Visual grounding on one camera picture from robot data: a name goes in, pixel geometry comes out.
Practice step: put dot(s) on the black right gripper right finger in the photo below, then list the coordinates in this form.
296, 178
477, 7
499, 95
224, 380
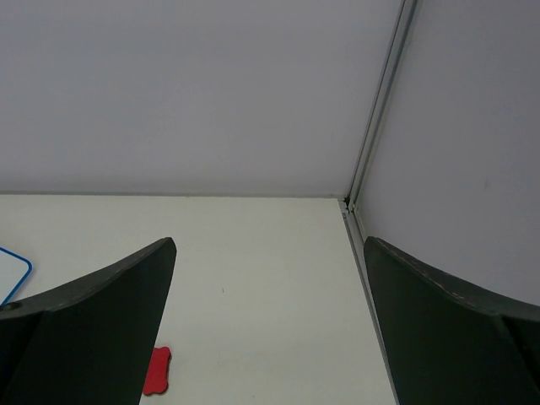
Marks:
448, 341

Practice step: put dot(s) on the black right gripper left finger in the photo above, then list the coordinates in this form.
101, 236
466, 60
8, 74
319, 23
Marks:
88, 341

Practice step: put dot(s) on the red black whiteboard eraser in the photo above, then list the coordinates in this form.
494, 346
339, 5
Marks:
157, 378

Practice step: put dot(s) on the blue framed whiteboard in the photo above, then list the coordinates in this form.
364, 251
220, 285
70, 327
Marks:
14, 270

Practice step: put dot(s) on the right aluminium frame post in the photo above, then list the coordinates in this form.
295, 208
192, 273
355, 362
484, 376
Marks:
350, 205

